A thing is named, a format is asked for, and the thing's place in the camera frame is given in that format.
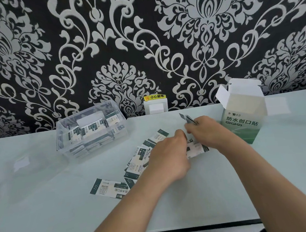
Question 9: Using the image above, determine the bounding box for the person's left hand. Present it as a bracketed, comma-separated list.
[141, 129, 193, 187]

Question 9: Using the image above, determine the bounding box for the person's right hand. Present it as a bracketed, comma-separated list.
[184, 112, 241, 153]

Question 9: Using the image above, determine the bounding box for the small white green packet bundle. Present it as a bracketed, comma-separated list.
[179, 111, 199, 127]

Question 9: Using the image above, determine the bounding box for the green white cardboard carton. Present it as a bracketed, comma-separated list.
[214, 73, 294, 147]

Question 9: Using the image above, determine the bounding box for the pile of white green packets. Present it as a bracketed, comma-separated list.
[85, 125, 213, 202]

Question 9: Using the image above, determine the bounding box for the clear plastic box lid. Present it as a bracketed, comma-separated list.
[0, 146, 68, 199]

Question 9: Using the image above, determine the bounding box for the person's right forearm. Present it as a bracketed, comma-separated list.
[219, 129, 306, 232]

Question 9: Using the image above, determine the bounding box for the person's left forearm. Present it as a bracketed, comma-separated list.
[72, 171, 174, 232]

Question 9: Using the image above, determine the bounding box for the white wall socket yellow label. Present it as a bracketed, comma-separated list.
[142, 93, 169, 116]

